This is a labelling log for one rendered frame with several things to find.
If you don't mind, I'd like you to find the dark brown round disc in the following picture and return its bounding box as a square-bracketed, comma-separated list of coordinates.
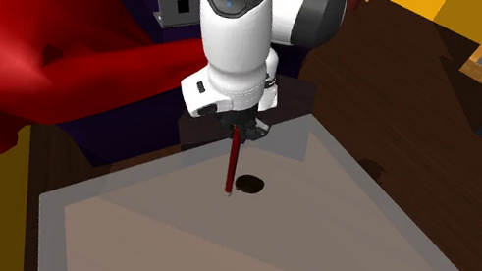
[234, 172, 266, 196]

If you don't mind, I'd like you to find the grey laptop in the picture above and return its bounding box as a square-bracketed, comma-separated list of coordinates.
[150, 0, 206, 35]

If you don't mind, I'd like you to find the red blanket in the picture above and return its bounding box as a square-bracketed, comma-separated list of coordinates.
[0, 0, 219, 185]

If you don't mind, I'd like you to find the red pen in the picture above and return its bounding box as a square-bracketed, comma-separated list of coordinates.
[223, 125, 244, 198]

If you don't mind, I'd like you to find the grey table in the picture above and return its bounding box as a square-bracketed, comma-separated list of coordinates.
[27, 73, 482, 271]

